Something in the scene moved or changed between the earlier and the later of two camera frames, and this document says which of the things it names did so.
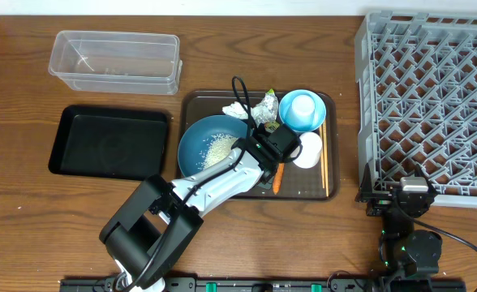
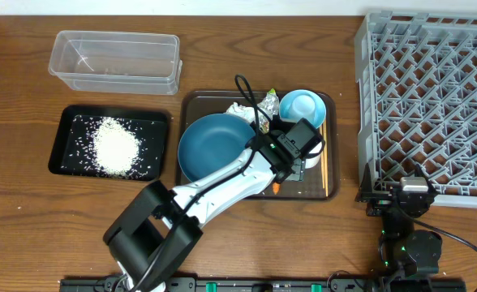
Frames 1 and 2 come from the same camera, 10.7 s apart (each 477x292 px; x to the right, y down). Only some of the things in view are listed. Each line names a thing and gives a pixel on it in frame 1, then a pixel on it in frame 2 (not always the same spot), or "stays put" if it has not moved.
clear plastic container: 117,61 stays put
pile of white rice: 220,147 → 116,148
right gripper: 380,201 stays put
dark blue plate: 195,137 stays put
